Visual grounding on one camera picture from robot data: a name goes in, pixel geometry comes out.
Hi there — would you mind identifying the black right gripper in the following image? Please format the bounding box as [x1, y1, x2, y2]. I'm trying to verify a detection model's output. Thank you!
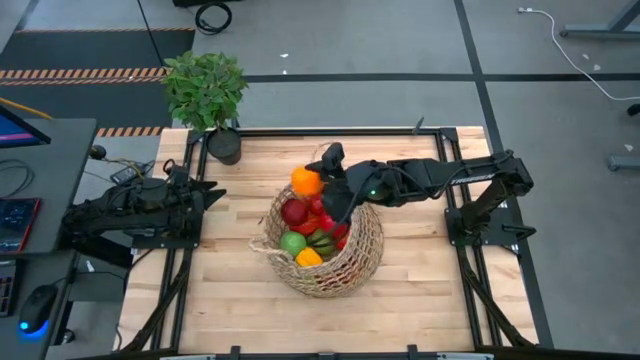
[304, 159, 396, 224]

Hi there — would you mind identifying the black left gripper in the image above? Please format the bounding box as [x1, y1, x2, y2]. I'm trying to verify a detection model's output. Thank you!
[182, 177, 228, 221]

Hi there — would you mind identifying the orange bell pepper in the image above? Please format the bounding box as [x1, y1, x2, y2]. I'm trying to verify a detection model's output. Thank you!
[291, 166, 325, 198]

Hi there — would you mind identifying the dark red apple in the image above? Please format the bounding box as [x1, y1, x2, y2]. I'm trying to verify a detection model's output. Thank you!
[280, 198, 309, 227]

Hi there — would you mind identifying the green apple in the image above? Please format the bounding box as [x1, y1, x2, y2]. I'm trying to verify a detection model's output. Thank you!
[279, 230, 308, 258]

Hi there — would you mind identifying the yellow bell pepper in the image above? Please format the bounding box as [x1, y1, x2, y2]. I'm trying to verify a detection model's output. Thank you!
[294, 247, 324, 268]

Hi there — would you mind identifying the woven seagrass basket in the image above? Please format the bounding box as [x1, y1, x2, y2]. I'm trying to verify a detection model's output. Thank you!
[248, 142, 386, 300]

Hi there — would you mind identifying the black power adapter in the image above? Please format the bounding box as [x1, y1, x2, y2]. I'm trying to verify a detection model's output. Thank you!
[109, 159, 156, 188]

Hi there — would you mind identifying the green potted plant black pot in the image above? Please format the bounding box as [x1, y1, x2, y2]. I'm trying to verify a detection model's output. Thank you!
[162, 49, 250, 166]

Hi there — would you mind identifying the dark grey desk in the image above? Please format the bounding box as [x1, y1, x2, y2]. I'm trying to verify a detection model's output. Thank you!
[0, 118, 99, 360]

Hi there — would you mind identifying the black floor mat hazard edge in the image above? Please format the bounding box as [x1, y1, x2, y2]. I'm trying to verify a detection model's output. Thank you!
[0, 27, 196, 139]

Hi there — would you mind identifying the red-edged tablet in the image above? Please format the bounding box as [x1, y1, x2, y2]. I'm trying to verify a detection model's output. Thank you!
[0, 197, 42, 255]

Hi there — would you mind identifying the computer monitor blue screen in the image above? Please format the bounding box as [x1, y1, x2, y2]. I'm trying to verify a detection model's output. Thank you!
[0, 104, 52, 150]

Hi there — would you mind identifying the black computer mouse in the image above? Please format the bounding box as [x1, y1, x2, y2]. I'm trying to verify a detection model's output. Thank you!
[18, 283, 59, 335]

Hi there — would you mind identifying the black keyboard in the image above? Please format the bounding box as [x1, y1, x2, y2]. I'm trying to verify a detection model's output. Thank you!
[0, 272, 16, 319]

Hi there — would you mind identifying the grey desk foot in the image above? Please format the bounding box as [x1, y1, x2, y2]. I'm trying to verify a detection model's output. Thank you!
[608, 155, 640, 172]

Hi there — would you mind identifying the grey desk leg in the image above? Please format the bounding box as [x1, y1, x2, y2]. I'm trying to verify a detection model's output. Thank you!
[559, 0, 640, 41]

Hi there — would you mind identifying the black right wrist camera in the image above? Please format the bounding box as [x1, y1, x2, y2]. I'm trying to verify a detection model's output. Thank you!
[322, 142, 346, 174]

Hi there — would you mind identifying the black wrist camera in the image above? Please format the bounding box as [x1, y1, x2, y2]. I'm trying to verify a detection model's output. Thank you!
[322, 142, 346, 174]
[169, 164, 190, 187]

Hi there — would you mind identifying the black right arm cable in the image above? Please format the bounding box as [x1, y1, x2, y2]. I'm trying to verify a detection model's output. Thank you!
[339, 169, 386, 236]

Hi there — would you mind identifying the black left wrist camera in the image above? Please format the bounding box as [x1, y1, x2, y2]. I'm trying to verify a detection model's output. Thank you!
[169, 164, 190, 187]

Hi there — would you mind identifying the black aluminium table frame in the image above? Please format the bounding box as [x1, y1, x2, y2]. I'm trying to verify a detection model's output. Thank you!
[119, 127, 541, 359]

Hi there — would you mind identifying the black braided cable sleeve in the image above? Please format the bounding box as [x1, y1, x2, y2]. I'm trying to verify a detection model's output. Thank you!
[459, 259, 536, 349]
[122, 248, 194, 352]

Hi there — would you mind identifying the coiled black cable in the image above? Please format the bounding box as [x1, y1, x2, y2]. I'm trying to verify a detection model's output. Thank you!
[194, 1, 234, 36]

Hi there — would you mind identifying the black desk cable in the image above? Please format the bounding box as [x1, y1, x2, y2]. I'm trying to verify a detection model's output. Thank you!
[0, 158, 35, 199]

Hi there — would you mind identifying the yellow cable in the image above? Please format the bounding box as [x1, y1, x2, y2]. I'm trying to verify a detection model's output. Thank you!
[0, 96, 55, 121]

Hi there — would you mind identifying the white cable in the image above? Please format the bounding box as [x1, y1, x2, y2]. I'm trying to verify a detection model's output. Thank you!
[517, 6, 640, 102]

